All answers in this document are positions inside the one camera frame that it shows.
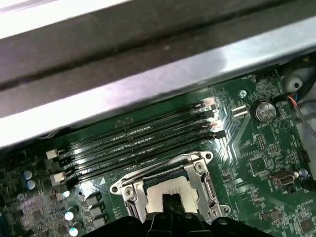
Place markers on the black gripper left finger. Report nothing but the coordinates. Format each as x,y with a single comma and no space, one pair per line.
158,225

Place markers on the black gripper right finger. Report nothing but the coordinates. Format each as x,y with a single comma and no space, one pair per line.
195,225

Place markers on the silver coin battery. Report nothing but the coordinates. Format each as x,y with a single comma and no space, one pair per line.
263,112

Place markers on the square black chip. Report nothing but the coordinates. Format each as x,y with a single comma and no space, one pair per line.
258,165

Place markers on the silver USB port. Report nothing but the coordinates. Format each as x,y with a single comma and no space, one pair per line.
282,178

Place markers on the metal socket cover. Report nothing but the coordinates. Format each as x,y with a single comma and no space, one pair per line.
196,180

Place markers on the green motherboard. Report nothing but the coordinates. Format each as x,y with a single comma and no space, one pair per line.
247,138

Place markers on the black PC case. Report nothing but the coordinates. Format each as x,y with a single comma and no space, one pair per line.
148,49

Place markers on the CPU socket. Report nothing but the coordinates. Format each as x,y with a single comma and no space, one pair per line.
221,210

